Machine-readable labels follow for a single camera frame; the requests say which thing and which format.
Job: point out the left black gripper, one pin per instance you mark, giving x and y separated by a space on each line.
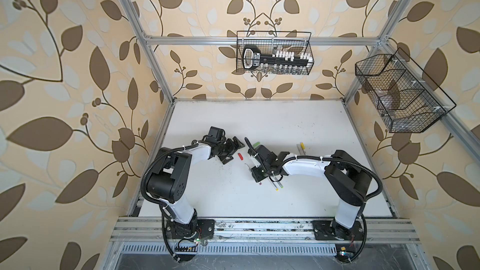
232 149

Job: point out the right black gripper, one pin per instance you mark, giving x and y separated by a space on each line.
257 177

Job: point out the clear pen yellow tip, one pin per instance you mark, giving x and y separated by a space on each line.
273 184

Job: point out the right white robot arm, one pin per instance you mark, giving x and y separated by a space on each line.
354 183

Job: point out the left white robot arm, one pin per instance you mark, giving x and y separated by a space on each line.
165 180

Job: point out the black tool in basket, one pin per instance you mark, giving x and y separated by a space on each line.
252 58

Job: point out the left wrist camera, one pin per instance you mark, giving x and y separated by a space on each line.
216 135

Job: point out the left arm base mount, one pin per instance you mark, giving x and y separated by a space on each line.
182 241

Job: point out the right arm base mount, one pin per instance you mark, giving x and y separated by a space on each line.
354 239

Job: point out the back wall wire basket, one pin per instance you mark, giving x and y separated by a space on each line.
296 41

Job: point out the wall wire basket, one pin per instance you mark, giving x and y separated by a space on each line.
296 41
407 98

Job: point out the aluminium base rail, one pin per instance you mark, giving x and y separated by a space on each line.
259 236

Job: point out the right wall wire basket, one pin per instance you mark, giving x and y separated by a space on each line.
407 98

